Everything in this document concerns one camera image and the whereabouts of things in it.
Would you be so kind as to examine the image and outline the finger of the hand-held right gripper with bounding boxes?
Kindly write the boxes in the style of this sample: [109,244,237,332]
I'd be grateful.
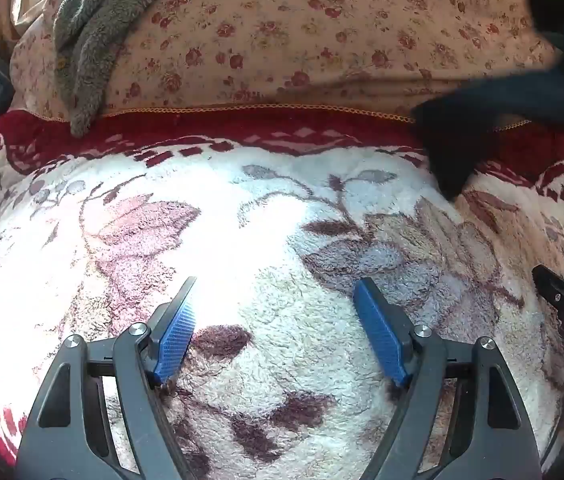
[532,264,564,311]

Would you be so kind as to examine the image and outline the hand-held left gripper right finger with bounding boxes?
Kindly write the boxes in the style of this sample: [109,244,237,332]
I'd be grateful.
[353,277,543,480]

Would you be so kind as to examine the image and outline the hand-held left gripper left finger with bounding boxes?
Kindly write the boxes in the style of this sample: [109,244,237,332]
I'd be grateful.
[17,276,198,480]

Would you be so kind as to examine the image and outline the black pants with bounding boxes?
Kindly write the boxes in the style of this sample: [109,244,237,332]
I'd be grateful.
[412,0,564,198]

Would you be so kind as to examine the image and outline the red and white fleece blanket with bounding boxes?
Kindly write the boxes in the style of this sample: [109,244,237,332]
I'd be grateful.
[0,107,564,480]

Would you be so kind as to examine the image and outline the floral beige pillow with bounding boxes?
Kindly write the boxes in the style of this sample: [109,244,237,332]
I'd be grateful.
[9,0,563,126]

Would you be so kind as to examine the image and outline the grey fleece garment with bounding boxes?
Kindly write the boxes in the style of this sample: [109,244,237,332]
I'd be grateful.
[53,0,183,138]

